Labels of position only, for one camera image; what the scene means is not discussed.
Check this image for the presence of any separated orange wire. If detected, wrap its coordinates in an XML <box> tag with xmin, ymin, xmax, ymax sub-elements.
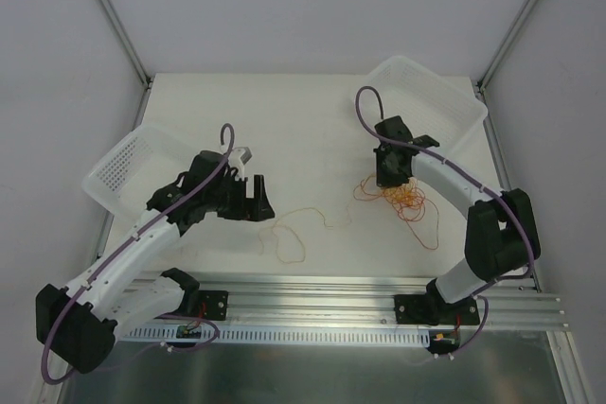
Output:
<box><xmin>258</xmin><ymin>200</ymin><xmax>361</xmax><ymax>267</ymax></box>

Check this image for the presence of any orange yellow wire bundle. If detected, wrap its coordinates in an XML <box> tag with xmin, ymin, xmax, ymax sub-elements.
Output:
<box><xmin>352</xmin><ymin>174</ymin><xmax>441</xmax><ymax>252</ymax></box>

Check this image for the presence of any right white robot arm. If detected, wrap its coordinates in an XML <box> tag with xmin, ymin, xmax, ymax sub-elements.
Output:
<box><xmin>374</xmin><ymin>116</ymin><xmax>541</xmax><ymax>326</ymax></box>

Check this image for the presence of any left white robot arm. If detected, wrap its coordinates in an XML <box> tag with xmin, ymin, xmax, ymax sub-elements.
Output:
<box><xmin>35</xmin><ymin>147</ymin><xmax>275</xmax><ymax>382</ymax></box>

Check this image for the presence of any right white plastic basket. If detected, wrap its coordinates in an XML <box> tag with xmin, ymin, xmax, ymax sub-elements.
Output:
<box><xmin>360</xmin><ymin>56</ymin><xmax>488</xmax><ymax>156</ymax></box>

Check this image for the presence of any white plastic basket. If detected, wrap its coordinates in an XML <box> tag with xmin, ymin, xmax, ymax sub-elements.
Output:
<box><xmin>81</xmin><ymin>124</ymin><xmax>200</xmax><ymax>224</ymax></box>
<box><xmin>360</xmin><ymin>56</ymin><xmax>488</xmax><ymax>156</ymax></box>

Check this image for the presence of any left white plastic basket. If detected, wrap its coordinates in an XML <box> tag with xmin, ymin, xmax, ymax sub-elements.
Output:
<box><xmin>81</xmin><ymin>124</ymin><xmax>200</xmax><ymax>224</ymax></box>

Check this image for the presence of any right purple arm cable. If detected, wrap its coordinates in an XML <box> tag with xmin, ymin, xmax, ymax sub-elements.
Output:
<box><xmin>355</xmin><ymin>86</ymin><xmax>539</xmax><ymax>296</ymax></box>

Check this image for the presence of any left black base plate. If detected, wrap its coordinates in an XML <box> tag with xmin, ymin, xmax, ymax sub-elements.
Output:
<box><xmin>185</xmin><ymin>290</ymin><xmax>229</xmax><ymax>321</ymax></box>

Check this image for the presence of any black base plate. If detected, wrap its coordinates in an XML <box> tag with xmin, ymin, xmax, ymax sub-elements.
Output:
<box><xmin>185</xmin><ymin>290</ymin><xmax>229</xmax><ymax>321</ymax></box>
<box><xmin>393</xmin><ymin>294</ymin><xmax>480</xmax><ymax>326</ymax></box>

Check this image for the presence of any aluminium mounting rail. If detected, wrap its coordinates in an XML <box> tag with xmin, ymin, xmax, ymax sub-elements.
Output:
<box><xmin>192</xmin><ymin>272</ymin><xmax>570</xmax><ymax>332</ymax></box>

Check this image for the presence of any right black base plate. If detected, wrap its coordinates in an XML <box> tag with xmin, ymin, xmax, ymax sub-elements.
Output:
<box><xmin>393</xmin><ymin>294</ymin><xmax>480</xmax><ymax>326</ymax></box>

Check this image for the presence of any white slotted cable duct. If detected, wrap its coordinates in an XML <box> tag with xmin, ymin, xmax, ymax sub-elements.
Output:
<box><xmin>124</xmin><ymin>322</ymin><xmax>430</xmax><ymax>348</ymax></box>

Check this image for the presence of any right aluminium frame post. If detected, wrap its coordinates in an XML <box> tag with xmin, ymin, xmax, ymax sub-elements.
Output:
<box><xmin>475</xmin><ymin>0</ymin><xmax>572</xmax><ymax>93</ymax></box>

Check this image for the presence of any aluminium frame post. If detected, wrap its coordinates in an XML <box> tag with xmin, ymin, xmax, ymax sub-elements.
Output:
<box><xmin>70</xmin><ymin>0</ymin><xmax>152</xmax><ymax>88</ymax></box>
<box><xmin>475</xmin><ymin>0</ymin><xmax>572</xmax><ymax>93</ymax></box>

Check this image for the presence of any left aluminium frame post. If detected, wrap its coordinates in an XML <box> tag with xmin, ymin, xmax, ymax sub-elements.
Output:
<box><xmin>70</xmin><ymin>0</ymin><xmax>152</xmax><ymax>88</ymax></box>

